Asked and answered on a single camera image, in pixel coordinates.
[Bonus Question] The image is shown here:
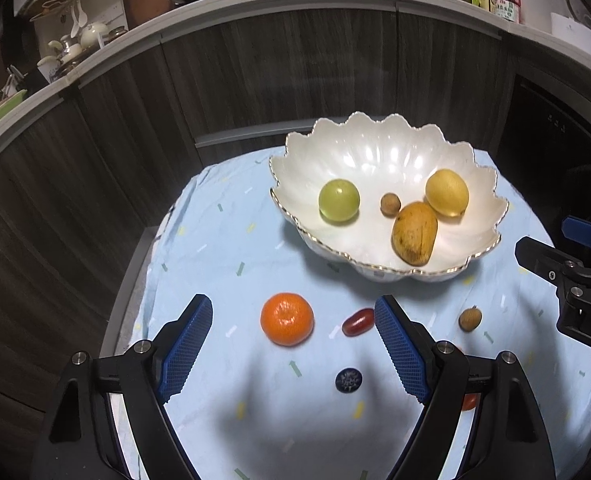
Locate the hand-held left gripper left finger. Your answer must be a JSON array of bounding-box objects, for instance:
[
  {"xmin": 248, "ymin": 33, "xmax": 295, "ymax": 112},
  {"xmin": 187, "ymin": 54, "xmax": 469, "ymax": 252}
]
[{"xmin": 28, "ymin": 294, "xmax": 214, "ymax": 480}]

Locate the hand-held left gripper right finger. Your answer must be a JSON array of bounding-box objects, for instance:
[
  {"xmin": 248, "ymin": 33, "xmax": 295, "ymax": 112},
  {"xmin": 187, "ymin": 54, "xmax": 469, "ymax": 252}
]
[{"xmin": 374, "ymin": 294, "xmax": 559, "ymax": 480}]

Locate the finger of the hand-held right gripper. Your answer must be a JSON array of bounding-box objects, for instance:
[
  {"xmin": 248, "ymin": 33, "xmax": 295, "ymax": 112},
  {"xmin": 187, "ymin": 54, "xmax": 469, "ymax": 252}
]
[
  {"xmin": 561, "ymin": 216, "xmax": 591, "ymax": 254},
  {"xmin": 514, "ymin": 236, "xmax": 591, "ymax": 302}
]

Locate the dark blueberry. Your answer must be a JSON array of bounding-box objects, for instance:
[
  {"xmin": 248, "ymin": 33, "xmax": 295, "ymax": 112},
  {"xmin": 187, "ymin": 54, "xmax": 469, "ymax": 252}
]
[{"xmin": 335, "ymin": 367, "xmax": 362, "ymax": 394}]

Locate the orange mandarin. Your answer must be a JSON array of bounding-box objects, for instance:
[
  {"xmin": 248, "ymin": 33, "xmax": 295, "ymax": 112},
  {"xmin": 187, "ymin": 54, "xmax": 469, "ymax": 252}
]
[{"xmin": 260, "ymin": 292, "xmax": 315, "ymax": 347}]

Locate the yellow mango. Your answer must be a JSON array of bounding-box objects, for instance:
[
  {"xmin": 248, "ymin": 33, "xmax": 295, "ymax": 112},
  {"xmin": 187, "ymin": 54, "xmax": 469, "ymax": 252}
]
[{"xmin": 392, "ymin": 201, "xmax": 437, "ymax": 267}]

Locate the yellow lemon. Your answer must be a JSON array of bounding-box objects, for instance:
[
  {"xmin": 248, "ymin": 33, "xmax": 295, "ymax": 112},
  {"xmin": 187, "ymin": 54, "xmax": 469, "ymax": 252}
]
[{"xmin": 425, "ymin": 170, "xmax": 470, "ymax": 219}]

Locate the round green plum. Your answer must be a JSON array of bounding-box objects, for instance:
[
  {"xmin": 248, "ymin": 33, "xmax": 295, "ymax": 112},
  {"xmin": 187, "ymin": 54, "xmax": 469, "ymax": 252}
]
[{"xmin": 318, "ymin": 180, "xmax": 361, "ymax": 224}]

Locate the white scalloped bowl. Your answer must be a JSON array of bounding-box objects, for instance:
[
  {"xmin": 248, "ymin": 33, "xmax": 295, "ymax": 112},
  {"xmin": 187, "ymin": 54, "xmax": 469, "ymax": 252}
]
[{"xmin": 269, "ymin": 112, "xmax": 510, "ymax": 281}]

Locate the black built-in dishwasher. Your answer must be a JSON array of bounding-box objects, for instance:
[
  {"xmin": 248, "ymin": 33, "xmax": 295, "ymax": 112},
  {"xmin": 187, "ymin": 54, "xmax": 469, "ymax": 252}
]
[{"xmin": 495, "ymin": 72, "xmax": 591, "ymax": 246}]

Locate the light blue patterned cloth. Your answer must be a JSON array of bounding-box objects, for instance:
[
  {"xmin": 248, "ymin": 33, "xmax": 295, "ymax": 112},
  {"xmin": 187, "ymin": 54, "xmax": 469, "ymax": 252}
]
[{"xmin": 126, "ymin": 147, "xmax": 591, "ymax": 480}]

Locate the white rectangular container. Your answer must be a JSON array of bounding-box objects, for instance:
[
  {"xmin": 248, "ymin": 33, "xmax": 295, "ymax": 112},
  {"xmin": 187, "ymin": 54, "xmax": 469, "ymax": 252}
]
[{"xmin": 549, "ymin": 11, "xmax": 591, "ymax": 59}]

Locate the dark wood kitchen cabinet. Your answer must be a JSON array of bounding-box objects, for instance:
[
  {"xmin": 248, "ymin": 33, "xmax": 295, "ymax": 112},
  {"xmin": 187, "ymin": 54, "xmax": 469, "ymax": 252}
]
[{"xmin": 0, "ymin": 0, "xmax": 591, "ymax": 461}]

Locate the black knife block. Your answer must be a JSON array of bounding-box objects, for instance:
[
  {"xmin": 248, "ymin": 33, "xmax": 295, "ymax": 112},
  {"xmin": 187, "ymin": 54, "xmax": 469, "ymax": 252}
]
[{"xmin": 3, "ymin": 64, "xmax": 41, "ymax": 93}]

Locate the white teapot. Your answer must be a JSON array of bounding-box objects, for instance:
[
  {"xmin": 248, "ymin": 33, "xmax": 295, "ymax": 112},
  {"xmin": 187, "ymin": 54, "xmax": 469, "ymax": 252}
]
[{"xmin": 80, "ymin": 22, "xmax": 110, "ymax": 47}]

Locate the white hanging ladle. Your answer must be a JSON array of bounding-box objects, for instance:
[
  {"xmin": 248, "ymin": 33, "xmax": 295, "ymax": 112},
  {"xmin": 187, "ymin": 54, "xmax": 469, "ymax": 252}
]
[{"xmin": 70, "ymin": 1, "xmax": 89, "ymax": 38}]

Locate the grey drawer handle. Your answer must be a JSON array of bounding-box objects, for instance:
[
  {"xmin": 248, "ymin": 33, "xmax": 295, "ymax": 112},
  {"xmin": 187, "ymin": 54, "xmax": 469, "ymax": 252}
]
[{"xmin": 194, "ymin": 116, "xmax": 321, "ymax": 150}]

